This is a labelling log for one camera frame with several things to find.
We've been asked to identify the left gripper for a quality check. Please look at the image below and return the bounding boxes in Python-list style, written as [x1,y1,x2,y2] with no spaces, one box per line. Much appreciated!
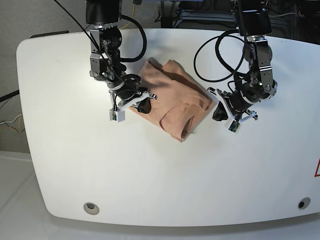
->
[206,87,258,123]

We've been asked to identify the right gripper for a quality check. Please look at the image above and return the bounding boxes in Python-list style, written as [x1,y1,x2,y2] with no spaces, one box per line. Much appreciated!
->
[108,83,158,114]

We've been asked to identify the peach orange T-shirt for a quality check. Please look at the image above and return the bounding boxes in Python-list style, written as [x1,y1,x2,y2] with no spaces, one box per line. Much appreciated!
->
[130,59,217,142]

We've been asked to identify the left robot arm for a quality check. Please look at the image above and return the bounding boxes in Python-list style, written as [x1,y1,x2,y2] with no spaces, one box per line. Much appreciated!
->
[212,0,278,121]

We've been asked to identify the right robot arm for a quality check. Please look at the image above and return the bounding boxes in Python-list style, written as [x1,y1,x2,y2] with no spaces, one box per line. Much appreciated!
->
[85,0,157,116]

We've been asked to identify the red triangle warning sticker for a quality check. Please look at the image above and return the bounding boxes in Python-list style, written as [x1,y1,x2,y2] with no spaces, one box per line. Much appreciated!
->
[314,159,320,177]

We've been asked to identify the black bar at left edge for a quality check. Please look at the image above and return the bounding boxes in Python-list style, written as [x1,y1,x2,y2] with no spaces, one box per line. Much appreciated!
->
[0,90,20,103]

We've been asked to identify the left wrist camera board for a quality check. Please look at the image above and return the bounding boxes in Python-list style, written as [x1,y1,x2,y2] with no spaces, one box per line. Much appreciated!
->
[228,120,240,133]

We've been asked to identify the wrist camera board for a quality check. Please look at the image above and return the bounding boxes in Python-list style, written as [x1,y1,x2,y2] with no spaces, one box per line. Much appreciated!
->
[228,120,240,133]
[109,109,125,122]

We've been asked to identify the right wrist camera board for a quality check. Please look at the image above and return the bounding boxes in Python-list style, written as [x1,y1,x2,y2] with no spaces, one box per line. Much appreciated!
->
[109,109,125,122]

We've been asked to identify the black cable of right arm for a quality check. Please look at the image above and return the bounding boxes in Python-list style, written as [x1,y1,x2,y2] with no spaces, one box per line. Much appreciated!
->
[119,14,148,64]

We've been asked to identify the yellow cable on floor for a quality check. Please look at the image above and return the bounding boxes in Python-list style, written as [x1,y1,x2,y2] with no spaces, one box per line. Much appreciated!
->
[119,2,137,31]

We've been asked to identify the left table cable grommet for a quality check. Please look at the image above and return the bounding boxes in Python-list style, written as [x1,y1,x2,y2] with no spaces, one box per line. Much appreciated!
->
[83,202,100,216]

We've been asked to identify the table cable grommet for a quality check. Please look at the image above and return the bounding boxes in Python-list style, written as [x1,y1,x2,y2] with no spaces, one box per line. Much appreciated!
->
[298,197,311,210]
[83,202,100,216]

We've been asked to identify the aluminium frame rack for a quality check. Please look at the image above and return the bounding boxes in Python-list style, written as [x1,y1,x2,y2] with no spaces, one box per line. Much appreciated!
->
[155,0,320,45]

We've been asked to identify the right table cable grommet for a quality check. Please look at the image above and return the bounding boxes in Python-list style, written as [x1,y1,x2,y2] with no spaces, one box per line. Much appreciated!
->
[298,197,311,210]

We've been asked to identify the white cable at left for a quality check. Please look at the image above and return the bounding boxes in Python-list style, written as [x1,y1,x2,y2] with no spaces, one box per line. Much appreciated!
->
[0,113,24,126]

